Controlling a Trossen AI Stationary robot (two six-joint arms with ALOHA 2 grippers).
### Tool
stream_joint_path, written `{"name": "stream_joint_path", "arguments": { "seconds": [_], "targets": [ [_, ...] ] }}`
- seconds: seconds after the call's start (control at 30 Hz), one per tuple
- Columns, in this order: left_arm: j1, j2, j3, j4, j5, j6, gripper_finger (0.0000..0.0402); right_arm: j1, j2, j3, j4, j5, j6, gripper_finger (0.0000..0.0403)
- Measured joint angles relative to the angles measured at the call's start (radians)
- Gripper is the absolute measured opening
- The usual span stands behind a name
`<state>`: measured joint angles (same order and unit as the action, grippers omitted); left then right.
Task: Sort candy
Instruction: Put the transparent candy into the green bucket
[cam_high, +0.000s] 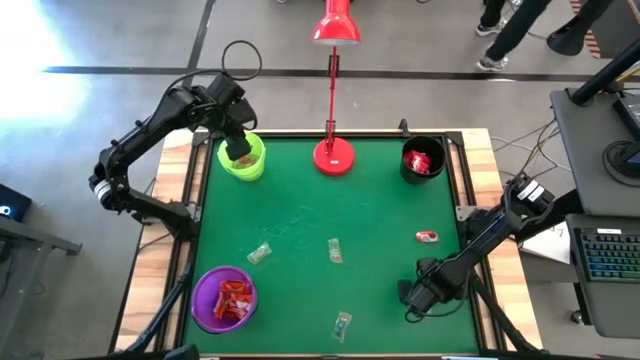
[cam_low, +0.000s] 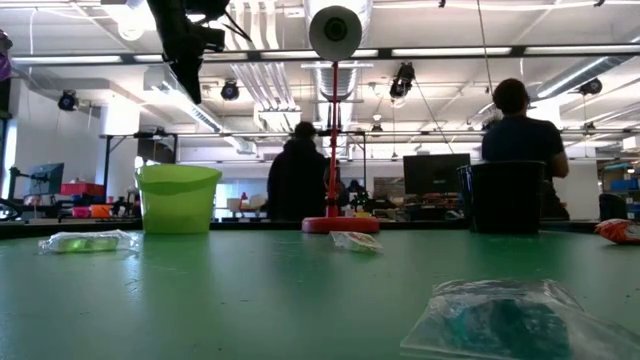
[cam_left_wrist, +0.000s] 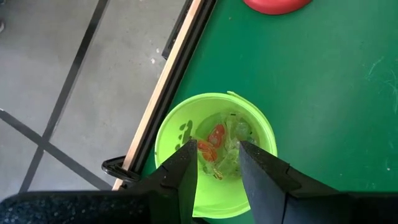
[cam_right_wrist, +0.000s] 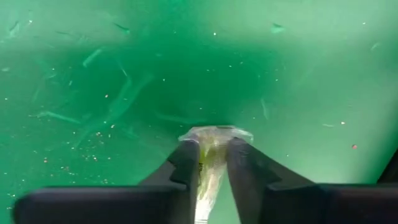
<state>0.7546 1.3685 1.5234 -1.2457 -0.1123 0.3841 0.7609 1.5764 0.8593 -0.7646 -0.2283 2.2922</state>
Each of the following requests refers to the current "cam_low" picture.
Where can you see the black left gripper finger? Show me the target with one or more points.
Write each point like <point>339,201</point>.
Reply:
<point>195,75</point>
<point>181,70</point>

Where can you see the clear green candy pack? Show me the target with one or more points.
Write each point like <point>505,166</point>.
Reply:
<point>357,242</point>
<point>85,244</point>

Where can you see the clear blue candy pack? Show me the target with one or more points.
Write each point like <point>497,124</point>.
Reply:
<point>500,320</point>

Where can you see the orange white candy pack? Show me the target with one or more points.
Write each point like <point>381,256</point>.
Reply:
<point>620,231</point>

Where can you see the green plastic bucket with face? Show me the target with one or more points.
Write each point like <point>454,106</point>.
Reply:
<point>175,210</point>

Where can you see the person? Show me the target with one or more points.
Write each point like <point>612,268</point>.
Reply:
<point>295,175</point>
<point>522,140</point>

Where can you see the red desk lamp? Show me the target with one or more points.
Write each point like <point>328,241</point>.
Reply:
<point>335,32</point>

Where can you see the red storage bin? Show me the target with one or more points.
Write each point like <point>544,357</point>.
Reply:
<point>82,190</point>

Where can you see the orange storage bin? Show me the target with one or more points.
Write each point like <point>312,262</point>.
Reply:
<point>101,211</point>

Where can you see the small black monitor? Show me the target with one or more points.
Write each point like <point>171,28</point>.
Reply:
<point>47,179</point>

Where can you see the purple round object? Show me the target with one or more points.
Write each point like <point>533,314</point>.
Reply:
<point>4,65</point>

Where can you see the green table mat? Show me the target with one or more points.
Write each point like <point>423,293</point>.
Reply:
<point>150,300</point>

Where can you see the large black monitor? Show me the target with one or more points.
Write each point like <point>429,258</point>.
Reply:
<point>435,175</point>

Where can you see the black plastic bucket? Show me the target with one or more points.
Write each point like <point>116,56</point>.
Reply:
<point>505,200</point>

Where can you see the shelf with blue bins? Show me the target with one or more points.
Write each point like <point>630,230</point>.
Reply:
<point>625,185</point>

